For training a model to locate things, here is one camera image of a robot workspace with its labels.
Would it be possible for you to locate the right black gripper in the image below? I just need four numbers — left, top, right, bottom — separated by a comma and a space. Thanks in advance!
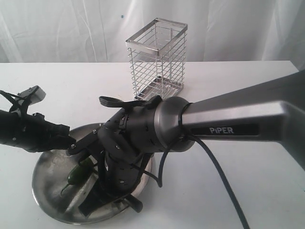
78, 152, 145, 211

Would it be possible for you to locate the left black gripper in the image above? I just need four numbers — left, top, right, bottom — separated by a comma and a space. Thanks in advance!
30, 113, 76, 152

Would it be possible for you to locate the black handled knife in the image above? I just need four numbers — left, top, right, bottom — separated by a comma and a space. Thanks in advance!
65, 175, 143, 213

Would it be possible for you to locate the green chili pepper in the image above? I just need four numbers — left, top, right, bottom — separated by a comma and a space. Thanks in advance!
60, 157, 94, 195

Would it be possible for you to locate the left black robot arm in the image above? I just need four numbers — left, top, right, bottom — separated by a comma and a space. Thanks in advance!
0, 110, 76, 153

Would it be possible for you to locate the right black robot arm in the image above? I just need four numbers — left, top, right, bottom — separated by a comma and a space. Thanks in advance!
79, 71, 305, 216

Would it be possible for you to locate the round steel plate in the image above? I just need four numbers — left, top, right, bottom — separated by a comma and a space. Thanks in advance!
32, 123, 153, 226

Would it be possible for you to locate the white backdrop curtain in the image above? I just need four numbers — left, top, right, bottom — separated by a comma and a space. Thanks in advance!
0, 0, 305, 70

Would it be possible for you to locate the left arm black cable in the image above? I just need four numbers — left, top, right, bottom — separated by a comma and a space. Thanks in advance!
0, 88, 40, 120

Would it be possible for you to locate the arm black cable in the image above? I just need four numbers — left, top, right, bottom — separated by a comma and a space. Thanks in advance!
99, 95, 250, 229
0, 88, 40, 120

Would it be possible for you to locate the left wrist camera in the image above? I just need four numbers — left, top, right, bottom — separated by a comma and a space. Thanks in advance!
18, 85, 46, 105

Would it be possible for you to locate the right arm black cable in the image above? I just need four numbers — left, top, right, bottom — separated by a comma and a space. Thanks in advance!
99, 95, 250, 229

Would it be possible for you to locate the wire mesh utensil holder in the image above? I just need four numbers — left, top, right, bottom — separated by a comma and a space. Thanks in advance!
126, 18, 188, 100

